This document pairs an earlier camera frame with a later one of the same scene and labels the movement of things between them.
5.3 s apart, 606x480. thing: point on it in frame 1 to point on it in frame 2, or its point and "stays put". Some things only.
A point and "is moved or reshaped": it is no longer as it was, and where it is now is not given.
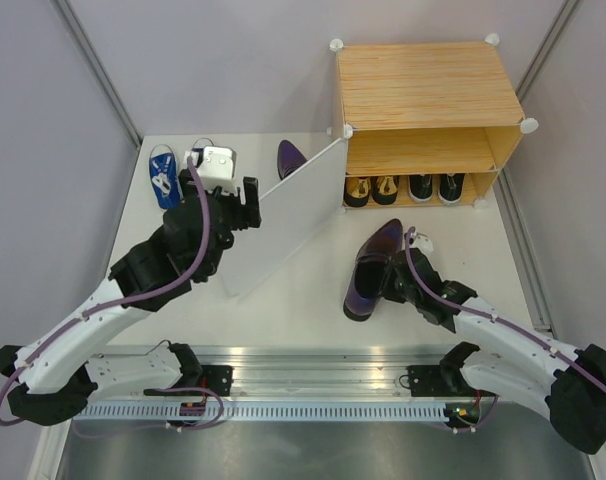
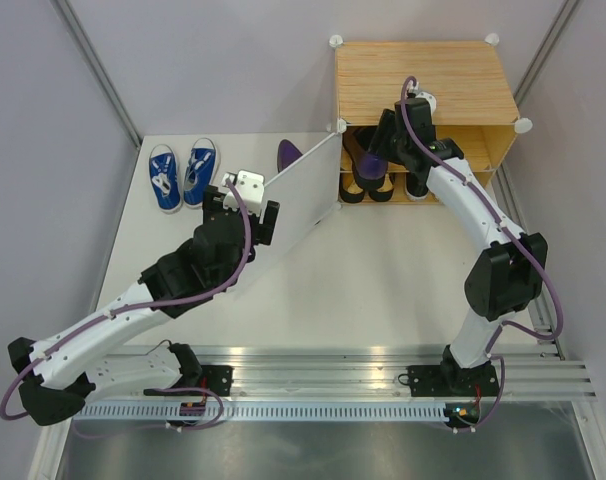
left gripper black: (253, 214) to (262, 233)
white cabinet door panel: (290, 214) is moved or reshaped
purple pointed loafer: (370, 266) to (369, 169)
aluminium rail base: (312, 373) stays put
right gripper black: (387, 291) to (386, 125)
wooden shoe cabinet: (430, 120) stays put
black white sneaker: (420, 187) stays put
